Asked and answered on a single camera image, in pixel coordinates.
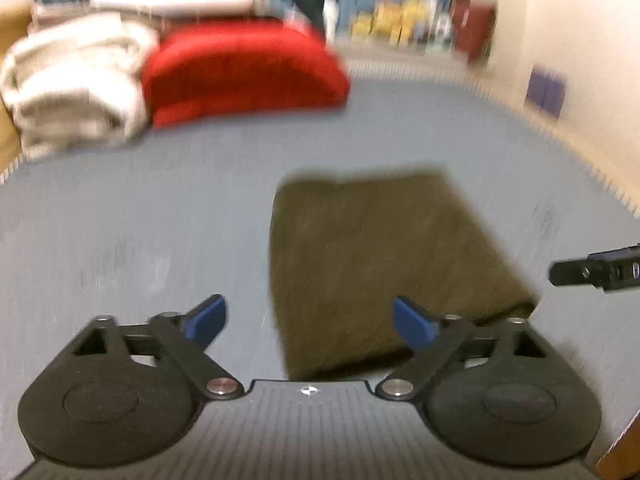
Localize brown corduroy pants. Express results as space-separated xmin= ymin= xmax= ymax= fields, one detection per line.
xmin=269 ymin=170 xmax=538 ymax=380

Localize purple folder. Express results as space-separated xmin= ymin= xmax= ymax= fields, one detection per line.
xmin=525 ymin=66 xmax=566 ymax=119

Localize panda plush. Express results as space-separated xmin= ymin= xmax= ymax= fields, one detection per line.
xmin=433 ymin=13 xmax=454 ymax=49

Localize white folded blanket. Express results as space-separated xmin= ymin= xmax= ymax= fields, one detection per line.
xmin=29 ymin=13 xmax=160 ymax=160

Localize yellow plush toys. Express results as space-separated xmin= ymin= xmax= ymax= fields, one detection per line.
xmin=349 ymin=0 xmax=437 ymax=47

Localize red folded comforter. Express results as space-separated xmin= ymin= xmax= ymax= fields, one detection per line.
xmin=141 ymin=20 xmax=350 ymax=128

